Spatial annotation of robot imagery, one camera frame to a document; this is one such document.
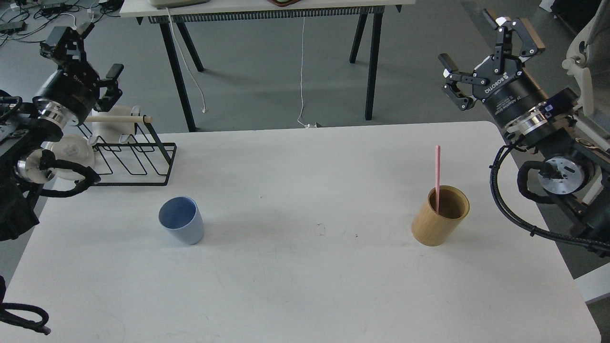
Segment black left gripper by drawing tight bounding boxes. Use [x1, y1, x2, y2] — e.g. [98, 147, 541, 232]
[32, 22, 124, 128]

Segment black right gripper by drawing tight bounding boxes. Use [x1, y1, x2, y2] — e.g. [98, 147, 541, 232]
[438, 9, 549, 130]

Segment pink chopstick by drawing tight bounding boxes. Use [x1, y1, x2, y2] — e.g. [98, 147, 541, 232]
[434, 145, 441, 214]

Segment blue plastic cup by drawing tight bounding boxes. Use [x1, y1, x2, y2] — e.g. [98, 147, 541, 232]
[158, 197, 204, 245]

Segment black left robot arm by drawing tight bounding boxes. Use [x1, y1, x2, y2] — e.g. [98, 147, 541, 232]
[0, 22, 124, 241]

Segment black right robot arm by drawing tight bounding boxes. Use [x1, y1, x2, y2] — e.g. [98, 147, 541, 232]
[438, 9, 610, 258]

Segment white cup on rack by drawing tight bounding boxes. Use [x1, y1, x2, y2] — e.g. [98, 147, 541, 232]
[89, 106, 140, 145]

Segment white plate on rack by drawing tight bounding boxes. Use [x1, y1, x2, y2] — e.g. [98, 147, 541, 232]
[41, 134, 94, 167]

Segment white office chair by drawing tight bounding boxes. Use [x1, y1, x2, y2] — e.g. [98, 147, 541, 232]
[561, 0, 609, 151]

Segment background white table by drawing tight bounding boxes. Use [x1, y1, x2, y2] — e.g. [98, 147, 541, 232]
[119, 0, 414, 132]

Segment bamboo cylinder holder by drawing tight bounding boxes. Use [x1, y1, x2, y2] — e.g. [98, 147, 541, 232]
[411, 185, 470, 247]

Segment floor cables and adapters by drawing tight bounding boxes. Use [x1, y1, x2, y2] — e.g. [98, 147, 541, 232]
[0, 0, 124, 47]

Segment black wire dish rack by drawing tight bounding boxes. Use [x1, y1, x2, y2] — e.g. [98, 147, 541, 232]
[78, 115, 177, 186]

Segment white hanging cable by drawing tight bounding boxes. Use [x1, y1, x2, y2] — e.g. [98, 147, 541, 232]
[296, 17, 323, 129]
[165, 8, 208, 114]

